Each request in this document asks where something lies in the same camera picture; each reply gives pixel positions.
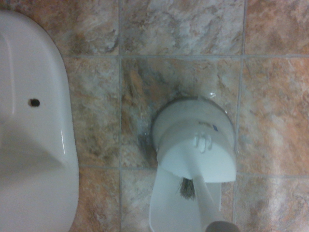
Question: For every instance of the white toilet brush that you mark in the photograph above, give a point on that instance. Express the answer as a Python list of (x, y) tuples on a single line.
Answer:
[(207, 200)]

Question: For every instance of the white toilet brush holder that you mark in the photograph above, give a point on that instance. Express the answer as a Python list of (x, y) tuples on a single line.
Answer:
[(193, 120)]

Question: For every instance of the white toilet bowl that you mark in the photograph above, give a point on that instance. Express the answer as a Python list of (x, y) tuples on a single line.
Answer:
[(31, 120)]

